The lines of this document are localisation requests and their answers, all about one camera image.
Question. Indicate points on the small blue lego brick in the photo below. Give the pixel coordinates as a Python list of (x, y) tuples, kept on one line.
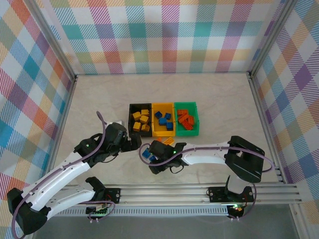
[(170, 126), (162, 121), (167, 115), (158, 114)]

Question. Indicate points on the long orange lego brick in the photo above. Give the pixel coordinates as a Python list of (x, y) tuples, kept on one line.
[(189, 127), (186, 124)]

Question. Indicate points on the long blue lego brick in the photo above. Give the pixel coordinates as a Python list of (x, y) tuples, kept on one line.
[(145, 152), (152, 157)]

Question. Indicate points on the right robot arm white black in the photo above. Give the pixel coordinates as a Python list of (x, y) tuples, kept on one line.
[(204, 155)]

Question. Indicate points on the checked colourful backdrop panel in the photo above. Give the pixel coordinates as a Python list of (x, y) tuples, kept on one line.
[(20, 99), (299, 99), (162, 37)]

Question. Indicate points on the yellow plastic bin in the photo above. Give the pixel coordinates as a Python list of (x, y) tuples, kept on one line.
[(163, 133)]

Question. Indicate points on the aluminium frame post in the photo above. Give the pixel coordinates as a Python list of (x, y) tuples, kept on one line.
[(272, 37), (53, 41)]

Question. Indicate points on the long yellow lego brick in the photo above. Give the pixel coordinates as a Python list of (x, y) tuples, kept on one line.
[(171, 140)]

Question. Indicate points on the green plastic bin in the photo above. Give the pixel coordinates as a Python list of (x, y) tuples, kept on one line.
[(185, 133)]

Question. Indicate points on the aluminium frame leg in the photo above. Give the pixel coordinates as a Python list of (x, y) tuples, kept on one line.
[(297, 221)]

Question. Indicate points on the small yellow lego brick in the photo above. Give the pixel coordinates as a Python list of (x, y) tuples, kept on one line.
[(145, 128), (144, 119), (136, 125), (136, 115), (145, 112)]

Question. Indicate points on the green-lit circuit board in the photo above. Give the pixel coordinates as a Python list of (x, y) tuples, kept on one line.
[(98, 211)]

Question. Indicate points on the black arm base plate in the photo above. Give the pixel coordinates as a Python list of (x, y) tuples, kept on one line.
[(215, 195), (114, 195)]

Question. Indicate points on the thin aluminium frame rail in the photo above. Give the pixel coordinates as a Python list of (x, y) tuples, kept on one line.
[(162, 73)]

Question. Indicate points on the wide aluminium extrusion beam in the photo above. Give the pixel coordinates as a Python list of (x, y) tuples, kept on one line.
[(162, 194)]

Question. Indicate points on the black plastic bin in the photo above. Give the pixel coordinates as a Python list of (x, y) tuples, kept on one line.
[(130, 119)]

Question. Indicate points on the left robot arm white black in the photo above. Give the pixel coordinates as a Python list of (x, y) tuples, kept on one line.
[(59, 174)]

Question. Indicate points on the long red-orange lego brick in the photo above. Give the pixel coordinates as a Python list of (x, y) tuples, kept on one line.
[(191, 119)]

